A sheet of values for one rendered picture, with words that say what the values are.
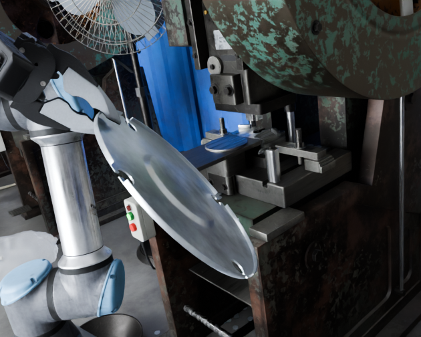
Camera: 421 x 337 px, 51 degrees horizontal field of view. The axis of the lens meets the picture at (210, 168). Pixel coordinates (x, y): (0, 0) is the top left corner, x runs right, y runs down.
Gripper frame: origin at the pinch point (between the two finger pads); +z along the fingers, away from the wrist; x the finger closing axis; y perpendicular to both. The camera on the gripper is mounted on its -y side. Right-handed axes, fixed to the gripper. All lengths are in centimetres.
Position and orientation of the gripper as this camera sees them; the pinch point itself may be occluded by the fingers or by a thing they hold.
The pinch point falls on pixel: (109, 123)
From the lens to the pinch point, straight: 57.5
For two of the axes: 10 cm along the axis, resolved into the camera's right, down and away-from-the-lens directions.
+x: -5.7, 8.2, 0.9
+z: 7.7, 4.9, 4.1
